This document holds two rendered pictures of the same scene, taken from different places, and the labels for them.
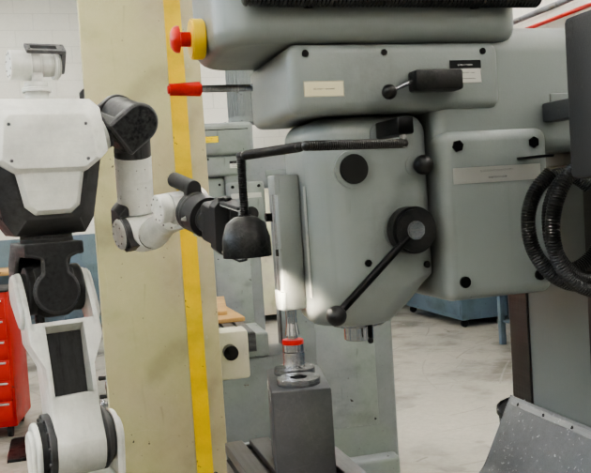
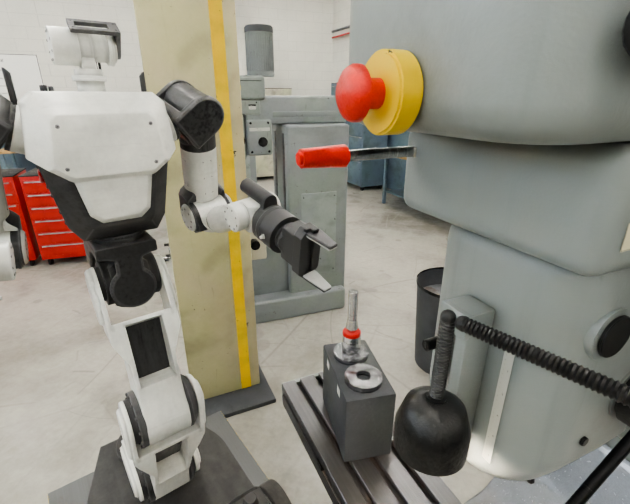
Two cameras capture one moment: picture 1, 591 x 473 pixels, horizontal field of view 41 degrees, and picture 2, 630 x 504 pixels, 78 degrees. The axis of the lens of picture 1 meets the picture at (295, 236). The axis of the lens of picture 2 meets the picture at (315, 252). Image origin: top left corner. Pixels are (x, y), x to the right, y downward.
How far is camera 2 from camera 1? 0.96 m
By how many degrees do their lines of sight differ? 20
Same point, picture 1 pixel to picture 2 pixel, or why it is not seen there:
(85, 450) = (172, 425)
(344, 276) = (553, 460)
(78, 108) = (140, 105)
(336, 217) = (566, 396)
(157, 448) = (210, 312)
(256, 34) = (602, 129)
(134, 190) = (201, 180)
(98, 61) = (151, 25)
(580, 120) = not seen: outside the picture
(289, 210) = (475, 357)
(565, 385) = not seen: outside the picture
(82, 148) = (148, 151)
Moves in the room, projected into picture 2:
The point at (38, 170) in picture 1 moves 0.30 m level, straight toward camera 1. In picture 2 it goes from (101, 177) to (94, 216)
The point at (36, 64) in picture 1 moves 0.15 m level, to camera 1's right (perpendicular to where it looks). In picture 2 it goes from (84, 47) to (166, 48)
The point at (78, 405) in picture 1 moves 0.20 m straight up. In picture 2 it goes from (163, 390) to (150, 319)
